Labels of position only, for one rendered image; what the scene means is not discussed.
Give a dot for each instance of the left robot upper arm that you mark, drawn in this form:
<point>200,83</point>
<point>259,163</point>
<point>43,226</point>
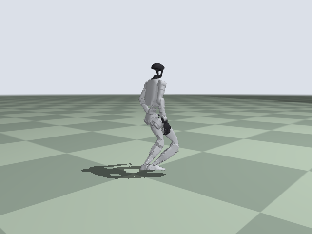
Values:
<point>141,98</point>

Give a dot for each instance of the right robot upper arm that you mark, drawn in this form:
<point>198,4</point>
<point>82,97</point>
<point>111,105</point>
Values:
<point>161,90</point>

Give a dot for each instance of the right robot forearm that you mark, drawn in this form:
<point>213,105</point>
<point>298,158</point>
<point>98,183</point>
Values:
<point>162,109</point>

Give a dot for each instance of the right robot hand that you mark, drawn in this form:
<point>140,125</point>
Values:
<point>166,126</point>

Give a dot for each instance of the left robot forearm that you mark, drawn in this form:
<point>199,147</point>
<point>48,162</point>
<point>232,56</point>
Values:
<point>145,107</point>

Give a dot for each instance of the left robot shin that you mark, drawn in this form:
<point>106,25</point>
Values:
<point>155,150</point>

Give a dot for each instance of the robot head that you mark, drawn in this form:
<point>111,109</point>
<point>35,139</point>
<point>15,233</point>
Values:
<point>157,67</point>

